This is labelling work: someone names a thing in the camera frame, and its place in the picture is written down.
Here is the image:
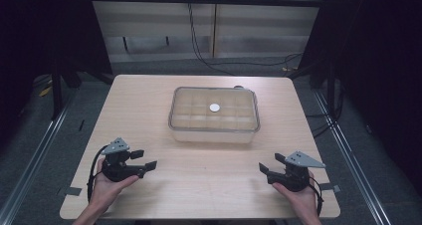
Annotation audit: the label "black hanging wall cable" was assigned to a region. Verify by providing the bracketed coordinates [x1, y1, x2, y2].
[186, 2, 237, 78]

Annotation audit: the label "black metal stand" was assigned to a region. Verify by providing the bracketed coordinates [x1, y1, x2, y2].
[287, 57, 344, 121]
[49, 57, 115, 121]

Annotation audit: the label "metal floor rail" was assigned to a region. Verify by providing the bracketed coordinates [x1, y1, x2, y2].
[313, 89, 394, 225]
[0, 89, 79, 225]

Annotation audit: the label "clear plastic storage container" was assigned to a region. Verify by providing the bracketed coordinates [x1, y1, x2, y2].
[169, 127, 259, 144]

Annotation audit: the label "grey tape strip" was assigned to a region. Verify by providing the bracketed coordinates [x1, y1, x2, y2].
[65, 186, 83, 197]
[318, 182, 341, 194]

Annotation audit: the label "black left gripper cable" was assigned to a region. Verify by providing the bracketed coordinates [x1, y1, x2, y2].
[86, 144, 109, 203]

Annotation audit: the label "black horizontal bar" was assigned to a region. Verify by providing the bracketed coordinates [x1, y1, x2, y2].
[89, 0, 326, 8]

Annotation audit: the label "dark curtain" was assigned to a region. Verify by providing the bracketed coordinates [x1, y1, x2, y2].
[0, 0, 113, 143]
[298, 0, 422, 199]

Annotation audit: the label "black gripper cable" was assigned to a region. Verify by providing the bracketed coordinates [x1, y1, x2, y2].
[86, 144, 109, 203]
[308, 176, 324, 217]

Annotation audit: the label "person's right hand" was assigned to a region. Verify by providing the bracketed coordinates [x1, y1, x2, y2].
[272, 170, 320, 217]

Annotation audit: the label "person's left hand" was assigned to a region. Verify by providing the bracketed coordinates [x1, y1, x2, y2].
[91, 158, 140, 208]

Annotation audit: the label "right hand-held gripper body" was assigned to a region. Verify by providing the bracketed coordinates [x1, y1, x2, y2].
[266, 150, 327, 192]

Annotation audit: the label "clear plastic container lid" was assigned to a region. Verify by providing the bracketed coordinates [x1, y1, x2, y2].
[167, 86, 261, 133]

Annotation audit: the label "black floor cables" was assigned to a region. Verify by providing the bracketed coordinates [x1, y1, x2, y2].
[305, 82, 346, 140]

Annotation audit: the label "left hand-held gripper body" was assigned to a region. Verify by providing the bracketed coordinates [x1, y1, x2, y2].
[101, 137, 140, 183]

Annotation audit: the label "yellow floor object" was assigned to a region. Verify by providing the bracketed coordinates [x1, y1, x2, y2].
[38, 85, 54, 98]

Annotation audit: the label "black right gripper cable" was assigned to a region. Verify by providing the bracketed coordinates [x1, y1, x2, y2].
[308, 176, 324, 217]

